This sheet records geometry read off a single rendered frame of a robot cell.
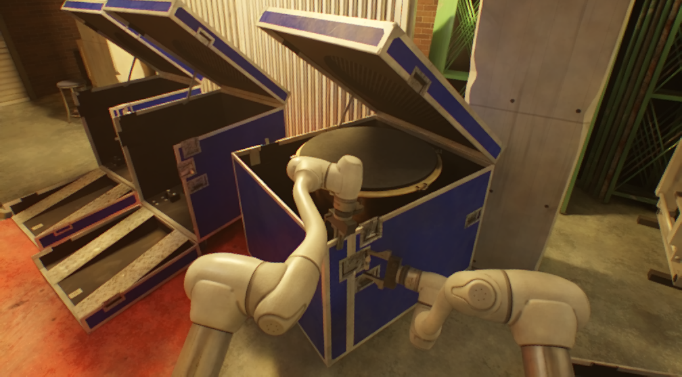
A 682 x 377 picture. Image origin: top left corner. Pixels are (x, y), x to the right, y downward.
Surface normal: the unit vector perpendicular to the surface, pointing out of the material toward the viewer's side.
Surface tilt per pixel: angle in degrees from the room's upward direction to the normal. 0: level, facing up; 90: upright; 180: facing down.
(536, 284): 11
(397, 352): 0
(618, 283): 0
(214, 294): 38
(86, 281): 2
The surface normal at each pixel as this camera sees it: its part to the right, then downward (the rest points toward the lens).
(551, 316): -0.10, -0.46
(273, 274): 0.15, -0.85
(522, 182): -0.54, 0.40
